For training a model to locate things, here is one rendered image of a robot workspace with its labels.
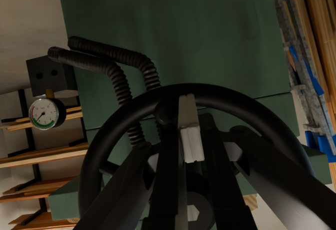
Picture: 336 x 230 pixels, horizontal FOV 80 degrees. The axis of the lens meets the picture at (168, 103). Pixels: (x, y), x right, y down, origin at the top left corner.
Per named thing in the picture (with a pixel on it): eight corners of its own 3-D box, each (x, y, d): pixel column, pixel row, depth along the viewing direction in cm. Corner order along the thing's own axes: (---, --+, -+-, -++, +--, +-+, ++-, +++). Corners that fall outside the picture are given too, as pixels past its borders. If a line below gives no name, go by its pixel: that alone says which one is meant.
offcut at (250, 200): (244, 184, 46) (247, 202, 46) (230, 189, 45) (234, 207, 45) (254, 189, 43) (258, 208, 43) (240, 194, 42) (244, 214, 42)
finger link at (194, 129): (188, 126, 14) (199, 124, 14) (186, 93, 20) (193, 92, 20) (195, 162, 15) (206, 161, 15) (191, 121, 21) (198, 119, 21)
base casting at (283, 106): (295, 90, 39) (304, 137, 39) (234, 95, 96) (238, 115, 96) (83, 131, 45) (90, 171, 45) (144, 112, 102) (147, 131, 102)
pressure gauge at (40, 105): (52, 84, 38) (60, 127, 38) (65, 86, 42) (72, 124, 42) (23, 91, 39) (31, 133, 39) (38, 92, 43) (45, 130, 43)
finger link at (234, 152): (202, 147, 12) (253, 140, 12) (196, 113, 17) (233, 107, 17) (206, 167, 13) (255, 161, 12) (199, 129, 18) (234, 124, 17)
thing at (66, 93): (58, 51, 41) (66, 89, 41) (89, 62, 53) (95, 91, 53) (22, 60, 42) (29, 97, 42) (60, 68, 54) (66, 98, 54)
